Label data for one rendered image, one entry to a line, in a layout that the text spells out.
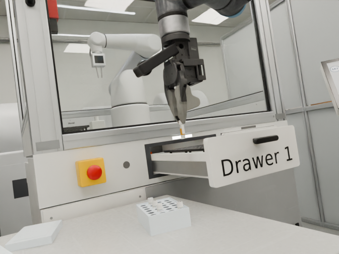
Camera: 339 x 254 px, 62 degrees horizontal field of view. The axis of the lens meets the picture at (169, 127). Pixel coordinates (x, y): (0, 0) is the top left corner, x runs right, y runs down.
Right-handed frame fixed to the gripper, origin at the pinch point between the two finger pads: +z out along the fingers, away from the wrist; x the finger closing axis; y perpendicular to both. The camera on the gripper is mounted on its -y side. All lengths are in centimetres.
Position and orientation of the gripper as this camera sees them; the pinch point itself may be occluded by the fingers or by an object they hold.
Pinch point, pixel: (178, 119)
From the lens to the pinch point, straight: 68.2
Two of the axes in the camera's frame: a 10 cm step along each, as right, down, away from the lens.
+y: 8.9, -1.1, 4.4
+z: 1.3, 9.9, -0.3
